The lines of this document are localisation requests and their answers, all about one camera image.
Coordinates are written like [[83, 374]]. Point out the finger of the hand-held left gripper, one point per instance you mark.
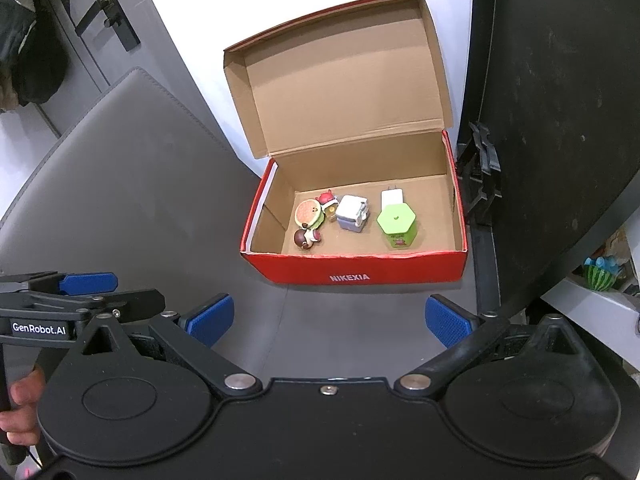
[[87, 283], [125, 302]]

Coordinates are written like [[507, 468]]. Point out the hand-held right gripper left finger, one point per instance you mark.
[[210, 319]]

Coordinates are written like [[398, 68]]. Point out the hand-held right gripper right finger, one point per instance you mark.
[[447, 321]]

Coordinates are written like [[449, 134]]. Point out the green hexagonal box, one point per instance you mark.
[[397, 222]]

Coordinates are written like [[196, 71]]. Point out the brown-haired doll figurine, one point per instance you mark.
[[305, 239]]

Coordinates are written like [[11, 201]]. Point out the white charger plug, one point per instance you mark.
[[392, 196]]

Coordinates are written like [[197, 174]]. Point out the burger toy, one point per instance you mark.
[[307, 214]]

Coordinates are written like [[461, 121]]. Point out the white and grey cube charger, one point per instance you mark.
[[351, 212]]

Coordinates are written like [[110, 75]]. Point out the small red and blue figurine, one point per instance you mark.
[[328, 200]]

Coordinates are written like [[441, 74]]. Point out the red cardboard shoe box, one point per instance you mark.
[[360, 160]]

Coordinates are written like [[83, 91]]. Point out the person's left hand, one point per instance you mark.
[[25, 407]]

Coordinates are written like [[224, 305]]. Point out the white shelf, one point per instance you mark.
[[590, 315]]

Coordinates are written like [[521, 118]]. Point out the watermelon toy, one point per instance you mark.
[[602, 275]]

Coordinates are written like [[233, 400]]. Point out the grey door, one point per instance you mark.
[[75, 60]]

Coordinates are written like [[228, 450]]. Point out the dark cloth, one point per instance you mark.
[[30, 50]]

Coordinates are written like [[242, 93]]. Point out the black monitor bracket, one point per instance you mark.
[[480, 170]]

